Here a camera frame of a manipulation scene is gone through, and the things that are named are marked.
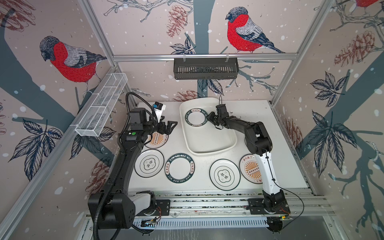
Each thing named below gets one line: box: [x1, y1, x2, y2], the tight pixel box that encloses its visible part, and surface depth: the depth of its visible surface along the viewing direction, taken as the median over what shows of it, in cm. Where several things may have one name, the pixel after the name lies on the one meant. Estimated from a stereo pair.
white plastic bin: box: [179, 97, 238, 153], surface depth 101 cm
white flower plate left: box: [134, 149, 165, 178], surface depth 90 cm
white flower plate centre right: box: [209, 158, 241, 191], surface depth 85 cm
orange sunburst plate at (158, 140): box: [144, 131, 169, 149], surface depth 100 cm
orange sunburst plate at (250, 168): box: [239, 153, 263, 184], surface depth 87 cm
